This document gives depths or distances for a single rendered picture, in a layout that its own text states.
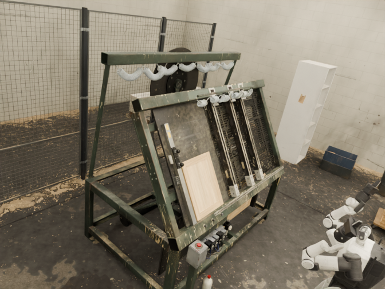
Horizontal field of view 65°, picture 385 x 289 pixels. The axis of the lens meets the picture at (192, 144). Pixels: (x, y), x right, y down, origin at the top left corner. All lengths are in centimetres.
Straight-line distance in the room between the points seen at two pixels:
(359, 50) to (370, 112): 135
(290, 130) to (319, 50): 211
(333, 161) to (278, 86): 243
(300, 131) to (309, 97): 71
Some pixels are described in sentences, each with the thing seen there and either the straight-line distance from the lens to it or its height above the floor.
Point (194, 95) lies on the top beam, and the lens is 296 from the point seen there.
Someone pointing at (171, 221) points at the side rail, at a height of 103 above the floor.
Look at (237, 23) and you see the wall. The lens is 861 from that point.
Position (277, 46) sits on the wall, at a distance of 806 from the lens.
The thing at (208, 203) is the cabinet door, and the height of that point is 97.
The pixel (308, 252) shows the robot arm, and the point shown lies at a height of 132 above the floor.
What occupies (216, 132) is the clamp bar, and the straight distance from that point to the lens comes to 320.
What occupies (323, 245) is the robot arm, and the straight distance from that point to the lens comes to 223.
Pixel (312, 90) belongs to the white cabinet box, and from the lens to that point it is 632.
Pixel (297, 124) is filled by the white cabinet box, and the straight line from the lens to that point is 650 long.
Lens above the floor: 268
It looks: 25 degrees down
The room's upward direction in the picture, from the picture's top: 10 degrees clockwise
